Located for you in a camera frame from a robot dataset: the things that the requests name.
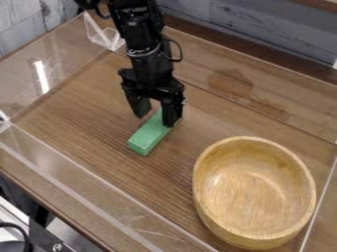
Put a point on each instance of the brown wooden bowl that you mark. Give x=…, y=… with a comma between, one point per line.
x=254, y=192

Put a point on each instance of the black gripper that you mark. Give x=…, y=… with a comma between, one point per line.
x=149, y=80

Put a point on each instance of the green rectangular block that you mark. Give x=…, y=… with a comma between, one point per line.
x=149, y=135

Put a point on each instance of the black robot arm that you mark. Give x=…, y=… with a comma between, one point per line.
x=139, y=22

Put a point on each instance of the clear acrylic corner bracket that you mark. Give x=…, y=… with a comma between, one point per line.
x=106, y=37

